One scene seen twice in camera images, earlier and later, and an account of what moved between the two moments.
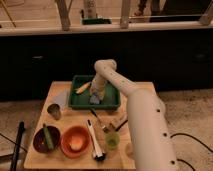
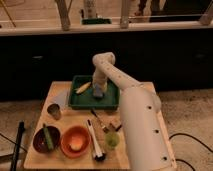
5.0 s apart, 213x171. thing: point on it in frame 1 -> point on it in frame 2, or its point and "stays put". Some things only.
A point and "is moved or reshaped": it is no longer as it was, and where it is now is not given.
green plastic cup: [112, 140] stays put
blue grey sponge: [94, 99] is moved or reshaped
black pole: [17, 146] stays put
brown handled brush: [119, 126] stays put
